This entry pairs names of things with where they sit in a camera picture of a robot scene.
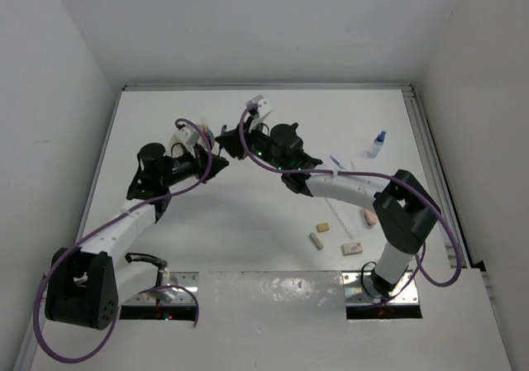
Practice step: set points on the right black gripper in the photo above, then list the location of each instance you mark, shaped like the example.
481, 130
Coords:
233, 142

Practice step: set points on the pink eraser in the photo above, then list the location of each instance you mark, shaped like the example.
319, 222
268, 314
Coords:
370, 217

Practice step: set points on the small blue-capped glue bottle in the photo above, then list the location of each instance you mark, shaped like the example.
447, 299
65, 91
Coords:
377, 145

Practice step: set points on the aluminium frame rail right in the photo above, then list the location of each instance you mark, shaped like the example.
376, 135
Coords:
436, 178

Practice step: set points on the clear plastic ruler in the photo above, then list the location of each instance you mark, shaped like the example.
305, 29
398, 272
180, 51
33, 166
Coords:
342, 218

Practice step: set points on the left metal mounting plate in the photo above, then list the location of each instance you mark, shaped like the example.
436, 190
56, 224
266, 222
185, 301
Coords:
174, 300

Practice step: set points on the aluminium frame rail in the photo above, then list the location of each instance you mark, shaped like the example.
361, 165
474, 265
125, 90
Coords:
436, 178
27, 349

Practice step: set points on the dark blue pen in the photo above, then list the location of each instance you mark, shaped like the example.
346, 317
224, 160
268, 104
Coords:
221, 139

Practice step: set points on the beige cylindrical eraser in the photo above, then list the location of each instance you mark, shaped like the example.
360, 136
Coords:
315, 240

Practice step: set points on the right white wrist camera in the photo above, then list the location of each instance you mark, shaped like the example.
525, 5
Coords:
260, 108

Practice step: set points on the white boxed eraser red label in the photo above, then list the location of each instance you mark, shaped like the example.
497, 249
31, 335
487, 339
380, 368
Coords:
351, 248

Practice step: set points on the clear blue pen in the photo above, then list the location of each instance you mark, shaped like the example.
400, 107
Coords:
337, 163

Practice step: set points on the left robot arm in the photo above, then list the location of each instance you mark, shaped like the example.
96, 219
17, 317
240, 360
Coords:
83, 290

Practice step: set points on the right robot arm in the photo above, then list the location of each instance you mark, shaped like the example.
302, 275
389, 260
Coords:
403, 209

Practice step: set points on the yellow eraser block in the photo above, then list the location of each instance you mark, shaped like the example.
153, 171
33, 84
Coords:
322, 227

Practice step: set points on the aluminium frame rail left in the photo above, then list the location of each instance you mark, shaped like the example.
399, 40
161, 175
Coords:
27, 349

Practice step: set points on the white round compartment organizer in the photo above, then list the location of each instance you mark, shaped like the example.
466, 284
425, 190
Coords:
207, 131

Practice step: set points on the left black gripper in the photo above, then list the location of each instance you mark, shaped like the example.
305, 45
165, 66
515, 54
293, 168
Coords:
201, 163

